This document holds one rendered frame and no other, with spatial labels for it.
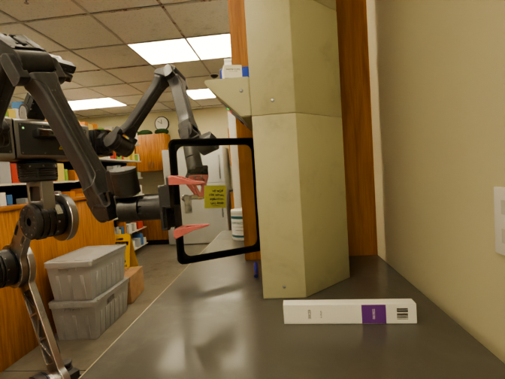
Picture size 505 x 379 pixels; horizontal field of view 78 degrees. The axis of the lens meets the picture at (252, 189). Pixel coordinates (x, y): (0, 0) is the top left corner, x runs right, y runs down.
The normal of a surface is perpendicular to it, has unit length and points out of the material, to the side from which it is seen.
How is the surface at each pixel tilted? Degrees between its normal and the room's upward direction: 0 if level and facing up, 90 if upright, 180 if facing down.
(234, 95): 90
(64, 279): 95
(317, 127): 90
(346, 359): 0
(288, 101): 90
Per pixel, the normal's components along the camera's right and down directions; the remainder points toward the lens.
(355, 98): -0.09, 0.06
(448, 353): -0.07, -1.00
